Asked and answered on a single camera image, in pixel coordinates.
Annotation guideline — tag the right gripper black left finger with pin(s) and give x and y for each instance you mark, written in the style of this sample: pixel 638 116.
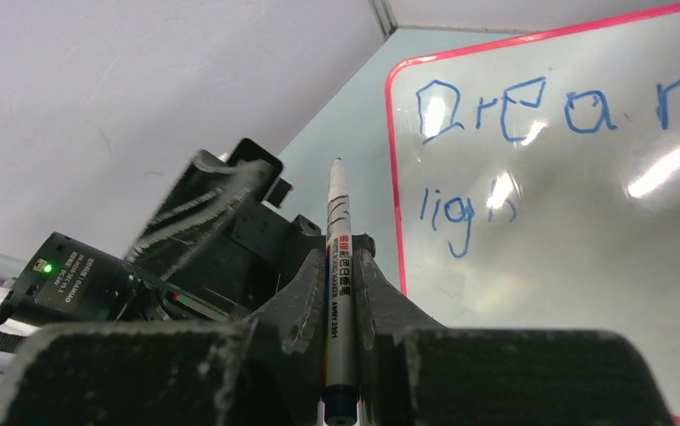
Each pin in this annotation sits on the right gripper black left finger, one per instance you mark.
pixel 262 370

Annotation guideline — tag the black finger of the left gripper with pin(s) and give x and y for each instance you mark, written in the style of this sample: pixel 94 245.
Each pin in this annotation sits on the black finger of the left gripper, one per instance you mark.
pixel 203 201

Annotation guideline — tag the white whiteboard marker pen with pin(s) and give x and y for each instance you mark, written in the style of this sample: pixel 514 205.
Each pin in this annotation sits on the white whiteboard marker pen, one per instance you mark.
pixel 341 390

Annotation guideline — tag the aluminium frame rail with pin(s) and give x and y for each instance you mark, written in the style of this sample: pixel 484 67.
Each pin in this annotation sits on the aluminium frame rail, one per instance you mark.
pixel 384 16

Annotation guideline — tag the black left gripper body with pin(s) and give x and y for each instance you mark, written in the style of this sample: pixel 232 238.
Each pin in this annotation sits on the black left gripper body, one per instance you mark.
pixel 237 271

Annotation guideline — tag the pink-framed whiteboard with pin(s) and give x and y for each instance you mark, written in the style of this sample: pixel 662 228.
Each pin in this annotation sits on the pink-framed whiteboard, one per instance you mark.
pixel 536 182

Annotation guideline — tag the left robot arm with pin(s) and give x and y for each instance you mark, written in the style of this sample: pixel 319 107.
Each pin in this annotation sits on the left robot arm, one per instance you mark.
pixel 67 280

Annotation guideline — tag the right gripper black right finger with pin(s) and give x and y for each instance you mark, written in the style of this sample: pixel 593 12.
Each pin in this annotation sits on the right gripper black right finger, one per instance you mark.
pixel 416 371

